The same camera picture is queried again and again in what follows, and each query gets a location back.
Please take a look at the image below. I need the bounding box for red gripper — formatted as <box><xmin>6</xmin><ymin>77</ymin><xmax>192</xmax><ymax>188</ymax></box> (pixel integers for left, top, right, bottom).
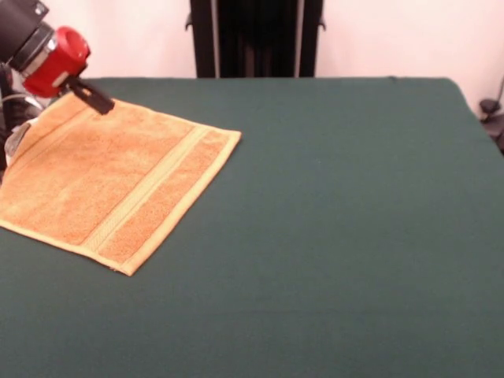
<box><xmin>21</xmin><ymin>25</ymin><xmax>116</xmax><ymax>116</ymax></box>

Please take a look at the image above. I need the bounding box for orange terry towel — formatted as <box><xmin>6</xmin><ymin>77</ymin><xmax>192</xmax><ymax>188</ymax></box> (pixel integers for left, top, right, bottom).
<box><xmin>0</xmin><ymin>92</ymin><xmax>243</xmax><ymax>276</ymax></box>

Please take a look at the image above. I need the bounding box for dark green table cloth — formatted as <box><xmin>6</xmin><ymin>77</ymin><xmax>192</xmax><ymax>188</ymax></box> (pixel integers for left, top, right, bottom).
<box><xmin>0</xmin><ymin>76</ymin><xmax>504</xmax><ymax>378</ymax></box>

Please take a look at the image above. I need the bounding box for black cable bundle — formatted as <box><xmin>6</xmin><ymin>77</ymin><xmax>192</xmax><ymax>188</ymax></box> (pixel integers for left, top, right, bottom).
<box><xmin>0</xmin><ymin>62</ymin><xmax>45</xmax><ymax>178</ymax></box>

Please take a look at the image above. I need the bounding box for black robot pedestal frame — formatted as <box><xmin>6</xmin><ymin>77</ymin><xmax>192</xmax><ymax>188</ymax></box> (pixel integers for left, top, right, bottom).
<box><xmin>183</xmin><ymin>0</ymin><xmax>328</xmax><ymax>79</ymax></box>

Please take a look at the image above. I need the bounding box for black clamp with cable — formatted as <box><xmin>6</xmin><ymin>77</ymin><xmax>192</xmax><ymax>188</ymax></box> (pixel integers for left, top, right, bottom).
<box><xmin>478</xmin><ymin>98</ymin><xmax>504</xmax><ymax>154</ymax></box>

